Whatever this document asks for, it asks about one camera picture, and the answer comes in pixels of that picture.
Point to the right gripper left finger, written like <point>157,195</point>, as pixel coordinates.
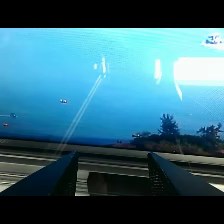
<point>55,178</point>

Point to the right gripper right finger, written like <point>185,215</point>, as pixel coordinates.
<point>170,178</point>

